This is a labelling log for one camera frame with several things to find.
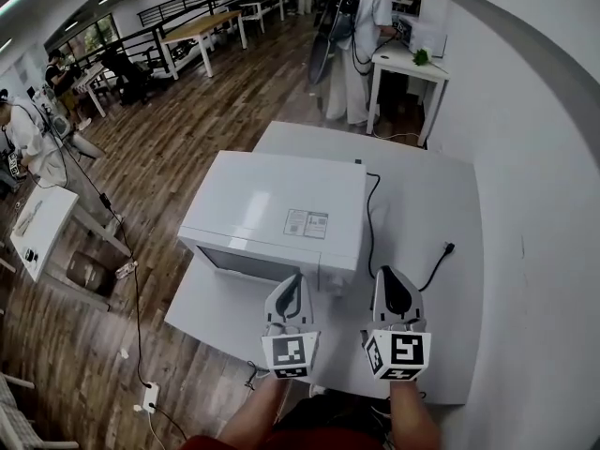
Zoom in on person's right forearm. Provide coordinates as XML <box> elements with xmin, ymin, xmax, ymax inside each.
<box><xmin>386</xmin><ymin>381</ymin><xmax>442</xmax><ymax>450</ymax></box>

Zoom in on white microwave door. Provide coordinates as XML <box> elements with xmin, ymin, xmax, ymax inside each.
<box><xmin>187</xmin><ymin>236</ymin><xmax>323</xmax><ymax>286</ymax></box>

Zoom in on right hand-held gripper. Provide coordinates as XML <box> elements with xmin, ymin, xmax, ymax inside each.
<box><xmin>360</xmin><ymin>265</ymin><xmax>433</xmax><ymax>383</ymax></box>

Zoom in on white microwave oven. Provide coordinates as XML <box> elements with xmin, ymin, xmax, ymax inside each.
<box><xmin>177</xmin><ymin>150</ymin><xmax>368</xmax><ymax>299</ymax></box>
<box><xmin>391</xmin><ymin>14</ymin><xmax>449</xmax><ymax>59</ymax></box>

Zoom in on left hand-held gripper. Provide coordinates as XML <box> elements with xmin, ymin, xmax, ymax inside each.
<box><xmin>261</xmin><ymin>273</ymin><xmax>325</xmax><ymax>383</ymax></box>

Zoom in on person's left forearm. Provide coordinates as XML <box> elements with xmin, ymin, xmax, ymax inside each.
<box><xmin>217</xmin><ymin>377</ymin><xmax>293</xmax><ymax>450</ymax></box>

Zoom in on long black floor cable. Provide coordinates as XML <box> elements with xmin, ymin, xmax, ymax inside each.
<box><xmin>60</xmin><ymin>142</ymin><xmax>152</xmax><ymax>388</ymax></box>

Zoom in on glass window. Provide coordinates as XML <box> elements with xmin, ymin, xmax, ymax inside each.
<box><xmin>67</xmin><ymin>14</ymin><xmax>117</xmax><ymax>60</ymax></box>

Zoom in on grey printed sticker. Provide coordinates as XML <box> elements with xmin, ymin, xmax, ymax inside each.
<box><xmin>284</xmin><ymin>207</ymin><xmax>329</xmax><ymax>240</ymax></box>

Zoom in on brown cardboard box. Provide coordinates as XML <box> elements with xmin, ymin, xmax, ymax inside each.
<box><xmin>65</xmin><ymin>250</ymin><xmax>118</xmax><ymax>299</ymax></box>

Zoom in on white frame bench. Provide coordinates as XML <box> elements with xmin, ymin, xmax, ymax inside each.
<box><xmin>238</xmin><ymin>0</ymin><xmax>286</xmax><ymax>35</ymax></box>

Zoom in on checkered cushion chair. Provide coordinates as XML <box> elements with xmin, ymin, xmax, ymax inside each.
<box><xmin>0</xmin><ymin>358</ymin><xmax>80</xmax><ymax>450</ymax></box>

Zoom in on black power cord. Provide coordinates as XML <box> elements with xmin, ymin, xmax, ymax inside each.
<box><xmin>354</xmin><ymin>157</ymin><xmax>457</xmax><ymax>294</ymax></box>

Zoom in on black metal railing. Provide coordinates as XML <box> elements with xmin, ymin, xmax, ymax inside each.
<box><xmin>44</xmin><ymin>0</ymin><xmax>249</xmax><ymax>86</ymax></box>

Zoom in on wooden top table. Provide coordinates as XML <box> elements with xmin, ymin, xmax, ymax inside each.
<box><xmin>158</xmin><ymin>9</ymin><xmax>248</xmax><ymax>80</ymax></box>

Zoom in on short black cable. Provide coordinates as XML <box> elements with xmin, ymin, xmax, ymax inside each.
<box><xmin>243</xmin><ymin>360</ymin><xmax>271</xmax><ymax>389</ymax></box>

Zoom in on white table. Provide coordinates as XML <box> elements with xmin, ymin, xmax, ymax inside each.
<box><xmin>69</xmin><ymin>61</ymin><xmax>113</xmax><ymax>119</ymax></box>
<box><xmin>8</xmin><ymin>186</ymin><xmax>132</xmax><ymax>311</ymax></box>
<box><xmin>365</xmin><ymin>39</ymin><xmax>451</xmax><ymax>148</ymax></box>

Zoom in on person's red shirt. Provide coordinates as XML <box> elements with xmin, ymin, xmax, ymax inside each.
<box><xmin>180</xmin><ymin>431</ymin><xmax>395</xmax><ymax>450</ymax></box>

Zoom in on white power strip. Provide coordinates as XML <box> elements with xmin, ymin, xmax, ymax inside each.
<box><xmin>142</xmin><ymin>381</ymin><xmax>161</xmax><ymax>413</ymax></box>

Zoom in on person's black trousers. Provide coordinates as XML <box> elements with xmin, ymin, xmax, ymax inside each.
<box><xmin>271</xmin><ymin>389</ymin><xmax>393</xmax><ymax>440</ymax></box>

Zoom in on black backpack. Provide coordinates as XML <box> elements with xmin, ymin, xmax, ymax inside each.
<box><xmin>307</xmin><ymin>0</ymin><xmax>361</xmax><ymax>87</ymax></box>

